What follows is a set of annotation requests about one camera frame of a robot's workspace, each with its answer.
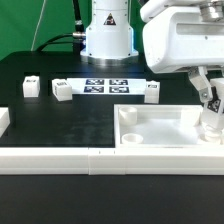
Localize white square tabletop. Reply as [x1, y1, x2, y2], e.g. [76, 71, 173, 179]
[113, 103, 224, 149]

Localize black cables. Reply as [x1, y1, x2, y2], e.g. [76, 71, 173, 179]
[35, 0, 88, 53]

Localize white U-shaped obstacle fence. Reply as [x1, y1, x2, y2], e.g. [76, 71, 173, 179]
[0, 107, 224, 176]

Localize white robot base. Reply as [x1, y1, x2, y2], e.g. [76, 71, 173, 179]
[80, 0, 139, 66]

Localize white thin cable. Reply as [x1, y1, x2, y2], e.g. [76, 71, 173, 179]
[30, 0, 47, 52]

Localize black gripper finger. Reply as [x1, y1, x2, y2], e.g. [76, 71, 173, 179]
[188, 66, 213, 103]

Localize white fiducial marker sheet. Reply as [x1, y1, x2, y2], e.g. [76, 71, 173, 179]
[67, 78, 146, 95]

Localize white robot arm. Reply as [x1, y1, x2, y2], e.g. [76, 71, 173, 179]
[140, 0, 224, 103]

